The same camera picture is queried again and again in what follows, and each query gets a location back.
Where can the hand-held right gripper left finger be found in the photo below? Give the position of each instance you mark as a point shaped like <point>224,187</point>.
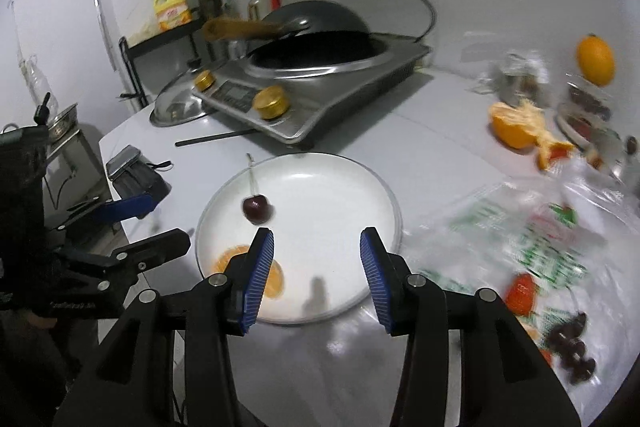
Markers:
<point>259,277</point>

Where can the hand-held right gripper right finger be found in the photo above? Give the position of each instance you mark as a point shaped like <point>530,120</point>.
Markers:
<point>375,279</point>

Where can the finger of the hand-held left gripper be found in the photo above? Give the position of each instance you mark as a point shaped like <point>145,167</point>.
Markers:
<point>130,207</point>
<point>155,249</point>

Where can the peeled orange segment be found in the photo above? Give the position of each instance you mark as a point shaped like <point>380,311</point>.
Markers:
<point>226,263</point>

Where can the dark red cherry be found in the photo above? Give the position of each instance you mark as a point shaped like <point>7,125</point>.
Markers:
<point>577,323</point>
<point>575,350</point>
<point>559,337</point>
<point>257,209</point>
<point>587,369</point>

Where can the white round plate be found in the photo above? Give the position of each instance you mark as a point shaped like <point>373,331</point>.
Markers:
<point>325,207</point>

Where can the red strawberry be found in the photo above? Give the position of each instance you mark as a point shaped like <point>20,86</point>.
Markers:
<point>521,293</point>
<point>546,356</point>

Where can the black device with silver top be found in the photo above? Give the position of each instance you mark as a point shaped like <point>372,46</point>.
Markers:
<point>145,184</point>

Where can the steel stand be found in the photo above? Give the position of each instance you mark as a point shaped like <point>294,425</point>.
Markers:
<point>82,152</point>

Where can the metal basin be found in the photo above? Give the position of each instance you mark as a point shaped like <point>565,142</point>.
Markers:
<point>62,119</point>

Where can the steel pot lid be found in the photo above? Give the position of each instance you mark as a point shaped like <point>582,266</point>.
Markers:
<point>172,109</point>

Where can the black chopstick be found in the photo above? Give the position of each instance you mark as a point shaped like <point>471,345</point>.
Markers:
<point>215,138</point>

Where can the clear plastic bottle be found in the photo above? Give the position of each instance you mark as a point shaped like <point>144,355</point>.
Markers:
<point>36,82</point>

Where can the black metal rack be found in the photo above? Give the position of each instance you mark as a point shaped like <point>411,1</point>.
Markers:
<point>131,72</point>

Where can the printed clear plastic bag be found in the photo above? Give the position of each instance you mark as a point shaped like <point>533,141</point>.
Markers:
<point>500,227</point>

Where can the black appliance with lid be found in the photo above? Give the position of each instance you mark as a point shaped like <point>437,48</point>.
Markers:
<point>350,82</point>

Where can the half peeled orange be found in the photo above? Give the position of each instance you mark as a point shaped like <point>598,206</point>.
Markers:
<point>510,129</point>

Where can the yellow oil bottle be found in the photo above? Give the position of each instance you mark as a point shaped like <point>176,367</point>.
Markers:
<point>172,9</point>

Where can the orange peel piece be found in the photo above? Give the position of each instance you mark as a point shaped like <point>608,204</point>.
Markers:
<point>555,153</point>

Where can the small glass cup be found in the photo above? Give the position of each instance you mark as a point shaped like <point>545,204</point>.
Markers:
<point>517,79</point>

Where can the glass lid with brown knob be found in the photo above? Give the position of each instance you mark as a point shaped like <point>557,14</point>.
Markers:
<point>600,142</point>

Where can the glass jar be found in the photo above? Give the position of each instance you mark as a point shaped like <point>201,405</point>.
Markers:
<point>590,99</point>

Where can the whole orange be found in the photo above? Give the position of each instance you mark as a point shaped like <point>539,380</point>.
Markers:
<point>595,59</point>

